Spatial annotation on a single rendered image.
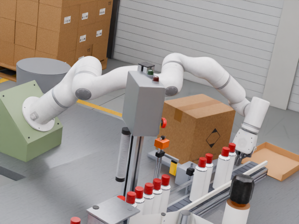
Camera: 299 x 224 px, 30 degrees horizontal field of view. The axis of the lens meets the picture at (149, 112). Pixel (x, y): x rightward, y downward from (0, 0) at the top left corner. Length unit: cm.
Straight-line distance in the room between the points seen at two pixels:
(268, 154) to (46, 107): 127
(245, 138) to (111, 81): 68
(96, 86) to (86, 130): 66
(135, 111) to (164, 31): 504
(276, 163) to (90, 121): 106
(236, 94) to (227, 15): 412
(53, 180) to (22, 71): 218
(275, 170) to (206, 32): 391
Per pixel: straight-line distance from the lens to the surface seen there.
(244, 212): 210
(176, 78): 241
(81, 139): 297
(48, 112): 267
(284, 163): 311
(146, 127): 196
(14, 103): 273
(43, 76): 456
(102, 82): 247
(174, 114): 277
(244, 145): 264
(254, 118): 262
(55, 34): 580
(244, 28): 655
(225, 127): 288
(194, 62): 242
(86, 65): 254
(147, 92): 191
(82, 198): 244
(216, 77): 244
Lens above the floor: 209
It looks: 21 degrees down
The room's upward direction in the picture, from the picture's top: 9 degrees clockwise
